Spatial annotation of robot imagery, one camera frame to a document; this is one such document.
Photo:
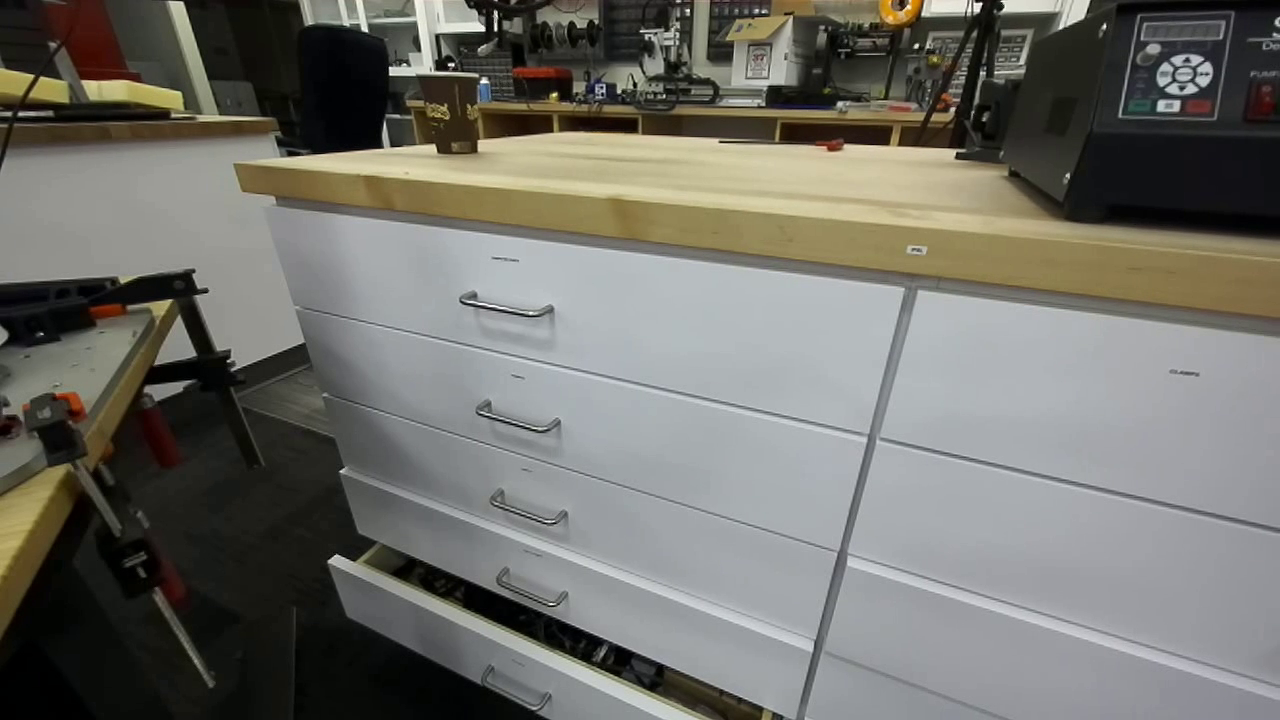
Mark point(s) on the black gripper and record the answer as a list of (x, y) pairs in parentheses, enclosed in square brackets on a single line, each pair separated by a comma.
[(506, 7)]

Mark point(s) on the brown paper coffee cup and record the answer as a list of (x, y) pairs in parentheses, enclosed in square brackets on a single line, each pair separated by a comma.
[(448, 112)]

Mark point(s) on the wooden background workbench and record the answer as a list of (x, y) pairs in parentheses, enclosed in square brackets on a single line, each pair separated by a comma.
[(744, 118)]

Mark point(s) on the white cabinet drawer front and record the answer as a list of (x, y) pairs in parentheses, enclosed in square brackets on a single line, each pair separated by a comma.
[(1066, 562), (1014, 666), (666, 323), (866, 701), (666, 627), (666, 544), (666, 447), (1094, 402)]

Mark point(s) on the yellow wooden plank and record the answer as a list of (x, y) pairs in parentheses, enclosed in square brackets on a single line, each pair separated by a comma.
[(122, 93)]

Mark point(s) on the white counter with wooden top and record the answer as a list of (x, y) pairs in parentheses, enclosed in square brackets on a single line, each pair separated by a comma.
[(135, 215)]

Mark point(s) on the white workbench drawer cabinet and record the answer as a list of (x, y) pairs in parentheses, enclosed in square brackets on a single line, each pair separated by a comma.
[(866, 466)]

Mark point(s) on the white drawer holding tools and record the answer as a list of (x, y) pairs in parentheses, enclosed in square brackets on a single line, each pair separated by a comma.
[(443, 635)]

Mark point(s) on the black orange bar clamp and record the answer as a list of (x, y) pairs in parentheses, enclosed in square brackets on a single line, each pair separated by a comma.
[(125, 544)]

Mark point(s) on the wooden side table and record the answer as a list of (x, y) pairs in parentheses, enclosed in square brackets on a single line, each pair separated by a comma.
[(33, 521)]

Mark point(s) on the black camera tripod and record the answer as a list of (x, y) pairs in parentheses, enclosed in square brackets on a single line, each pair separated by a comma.
[(979, 66)]

